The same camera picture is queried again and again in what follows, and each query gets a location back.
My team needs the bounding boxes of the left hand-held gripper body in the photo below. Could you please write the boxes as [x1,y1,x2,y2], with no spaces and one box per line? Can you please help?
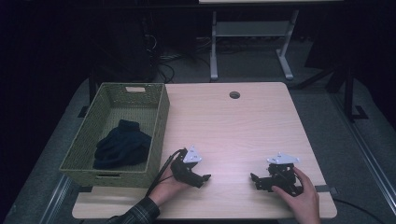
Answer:
[170,145,205,189]

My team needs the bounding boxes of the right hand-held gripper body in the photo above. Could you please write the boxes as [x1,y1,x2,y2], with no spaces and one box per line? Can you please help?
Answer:
[262,151,304,197]

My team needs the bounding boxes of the dark blue cloth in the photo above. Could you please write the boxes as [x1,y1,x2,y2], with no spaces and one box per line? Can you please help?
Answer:
[92,119,153,171]

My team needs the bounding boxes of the green woven basket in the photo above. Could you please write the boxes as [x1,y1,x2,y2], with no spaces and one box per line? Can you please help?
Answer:
[59,81,171,189]

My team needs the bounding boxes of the person's left hand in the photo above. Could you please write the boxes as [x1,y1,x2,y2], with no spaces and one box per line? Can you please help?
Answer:
[148,165,191,207]

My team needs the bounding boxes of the person's right hand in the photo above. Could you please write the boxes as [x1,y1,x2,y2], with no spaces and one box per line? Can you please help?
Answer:
[271,167,322,224]

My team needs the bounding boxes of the black stand base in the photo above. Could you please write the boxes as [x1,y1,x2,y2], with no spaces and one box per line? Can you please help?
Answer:
[294,60,370,123]

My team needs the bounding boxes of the dark computer tower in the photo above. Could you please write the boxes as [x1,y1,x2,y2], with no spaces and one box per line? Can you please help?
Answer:
[92,15,159,84]

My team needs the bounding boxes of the white metal stand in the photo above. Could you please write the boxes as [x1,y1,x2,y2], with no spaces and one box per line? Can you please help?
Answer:
[199,0,344,82]

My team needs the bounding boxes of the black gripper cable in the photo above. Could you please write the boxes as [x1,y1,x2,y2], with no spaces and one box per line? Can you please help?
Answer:
[145,148,188,198]
[334,198,388,224]

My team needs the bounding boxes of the grey strap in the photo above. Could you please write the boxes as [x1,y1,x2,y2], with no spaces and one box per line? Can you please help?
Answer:
[314,184,339,196]

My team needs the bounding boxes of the metal floor rail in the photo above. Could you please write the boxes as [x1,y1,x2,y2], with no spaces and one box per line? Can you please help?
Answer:
[329,91,396,217]
[38,175,73,224]

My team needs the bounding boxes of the black floor cables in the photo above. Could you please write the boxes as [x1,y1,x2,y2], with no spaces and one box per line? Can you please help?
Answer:
[141,18,216,84]

